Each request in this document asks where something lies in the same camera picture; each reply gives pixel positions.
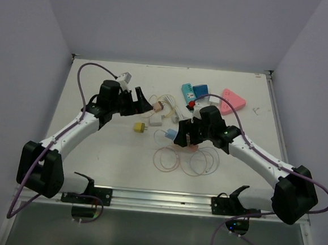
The pink triangular socket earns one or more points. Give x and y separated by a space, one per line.
235 100

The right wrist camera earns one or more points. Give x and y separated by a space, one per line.
194 105

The dark blue plug adapter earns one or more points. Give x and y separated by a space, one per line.
200 90

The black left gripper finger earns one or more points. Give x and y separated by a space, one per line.
142 105
126 107

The teal power strip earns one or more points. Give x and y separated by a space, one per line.
188 93

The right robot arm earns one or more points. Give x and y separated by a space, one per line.
291 194

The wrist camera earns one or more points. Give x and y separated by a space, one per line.
194 105
124 79

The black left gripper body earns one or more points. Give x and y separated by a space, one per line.
115 105

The yellow plug adapter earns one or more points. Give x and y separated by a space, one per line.
140 127

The light blue charger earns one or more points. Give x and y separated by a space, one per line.
171 134

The white usb charger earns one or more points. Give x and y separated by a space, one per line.
213 100

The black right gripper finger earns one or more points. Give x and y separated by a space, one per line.
183 130
197 136

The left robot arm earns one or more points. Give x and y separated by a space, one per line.
41 164

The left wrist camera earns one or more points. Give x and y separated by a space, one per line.
124 79

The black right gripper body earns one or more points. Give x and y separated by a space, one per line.
198 123

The beige pink plug adapter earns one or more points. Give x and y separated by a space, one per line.
158 106

